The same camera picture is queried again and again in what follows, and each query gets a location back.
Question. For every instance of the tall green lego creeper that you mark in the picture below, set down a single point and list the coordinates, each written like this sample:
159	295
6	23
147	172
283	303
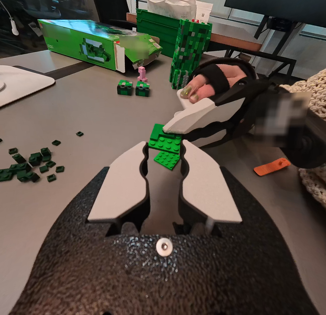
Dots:
188	52

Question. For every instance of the green plastic bin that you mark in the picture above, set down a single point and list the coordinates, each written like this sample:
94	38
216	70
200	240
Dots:
155	27

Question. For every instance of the small green lego brick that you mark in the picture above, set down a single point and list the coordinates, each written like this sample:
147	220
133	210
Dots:
156	132

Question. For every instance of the dark green long lego plate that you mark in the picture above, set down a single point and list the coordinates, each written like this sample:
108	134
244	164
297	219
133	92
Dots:
5	174

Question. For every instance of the white paper bag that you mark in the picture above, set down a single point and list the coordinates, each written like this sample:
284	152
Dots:
173	4

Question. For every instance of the white book stand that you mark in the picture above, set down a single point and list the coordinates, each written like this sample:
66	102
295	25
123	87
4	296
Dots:
23	83

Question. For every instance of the green lego set box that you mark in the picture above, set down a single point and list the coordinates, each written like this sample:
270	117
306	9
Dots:
71	39

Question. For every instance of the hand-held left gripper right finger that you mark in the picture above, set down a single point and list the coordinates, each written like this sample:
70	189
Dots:
208	190

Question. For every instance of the orange lego brick separator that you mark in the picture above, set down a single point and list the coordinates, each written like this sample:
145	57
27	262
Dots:
271	167

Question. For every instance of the person's right forearm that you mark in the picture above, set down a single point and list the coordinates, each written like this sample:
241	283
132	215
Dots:
310	83

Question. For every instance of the pink lego pig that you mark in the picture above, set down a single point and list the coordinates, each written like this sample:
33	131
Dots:
142	74

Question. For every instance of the pile of dark green pieces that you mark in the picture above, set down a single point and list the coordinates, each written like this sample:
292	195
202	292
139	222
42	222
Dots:
33	162

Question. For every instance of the person's right hand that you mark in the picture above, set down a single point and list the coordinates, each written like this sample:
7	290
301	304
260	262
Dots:
203	87

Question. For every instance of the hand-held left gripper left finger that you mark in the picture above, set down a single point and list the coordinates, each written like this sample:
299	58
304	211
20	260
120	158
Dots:
119	187

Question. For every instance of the brown desk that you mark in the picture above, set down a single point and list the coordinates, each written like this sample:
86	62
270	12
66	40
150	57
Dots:
236	37

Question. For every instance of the dark screen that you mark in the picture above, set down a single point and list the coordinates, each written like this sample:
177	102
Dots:
275	1

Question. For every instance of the bright green square lego plate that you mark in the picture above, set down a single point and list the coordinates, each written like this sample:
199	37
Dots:
165	144
166	160

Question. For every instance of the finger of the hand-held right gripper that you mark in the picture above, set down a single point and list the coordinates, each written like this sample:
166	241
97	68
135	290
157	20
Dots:
193	116
214	139

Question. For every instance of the black office chair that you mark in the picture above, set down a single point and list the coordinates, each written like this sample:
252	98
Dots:
109	4

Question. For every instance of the green lego build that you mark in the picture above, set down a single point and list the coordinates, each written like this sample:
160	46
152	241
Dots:
124	88
142	89

